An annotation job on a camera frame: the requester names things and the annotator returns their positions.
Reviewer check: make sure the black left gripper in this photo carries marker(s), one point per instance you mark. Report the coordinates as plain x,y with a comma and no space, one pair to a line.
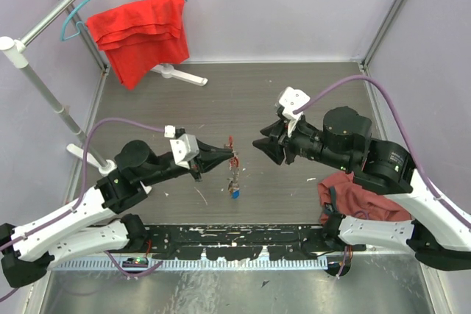
209,156

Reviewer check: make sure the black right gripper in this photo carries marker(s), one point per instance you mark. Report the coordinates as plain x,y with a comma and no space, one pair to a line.
271,145

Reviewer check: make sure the metal key organizer red handle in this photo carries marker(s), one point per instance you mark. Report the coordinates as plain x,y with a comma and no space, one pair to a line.
234,167

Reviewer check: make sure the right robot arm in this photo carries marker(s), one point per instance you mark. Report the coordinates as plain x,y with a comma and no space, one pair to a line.
345,142

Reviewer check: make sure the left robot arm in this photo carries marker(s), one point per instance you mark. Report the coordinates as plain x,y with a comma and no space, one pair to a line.
99,221

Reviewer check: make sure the blue key tag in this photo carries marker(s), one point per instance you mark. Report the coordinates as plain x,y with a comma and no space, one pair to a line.
235,194

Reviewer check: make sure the crumpled maroon shirt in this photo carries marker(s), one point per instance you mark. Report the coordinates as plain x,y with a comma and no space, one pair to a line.
339,194

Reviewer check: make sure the red cloth on hanger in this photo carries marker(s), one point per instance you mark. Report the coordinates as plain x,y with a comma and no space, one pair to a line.
137,36

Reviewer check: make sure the white clothes rack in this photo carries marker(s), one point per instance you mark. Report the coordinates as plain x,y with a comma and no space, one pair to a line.
35,166

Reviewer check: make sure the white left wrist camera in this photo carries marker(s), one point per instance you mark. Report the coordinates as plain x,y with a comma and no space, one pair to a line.
184,146

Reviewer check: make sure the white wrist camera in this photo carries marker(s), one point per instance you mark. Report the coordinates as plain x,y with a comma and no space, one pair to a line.
289,101
184,146

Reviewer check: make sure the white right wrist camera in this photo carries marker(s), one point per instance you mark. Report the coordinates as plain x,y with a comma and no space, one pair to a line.
289,101

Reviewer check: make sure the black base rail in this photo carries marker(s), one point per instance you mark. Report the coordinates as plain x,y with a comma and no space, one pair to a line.
236,241

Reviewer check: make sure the slotted cable duct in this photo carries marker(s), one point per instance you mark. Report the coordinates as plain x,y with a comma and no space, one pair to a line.
102,263

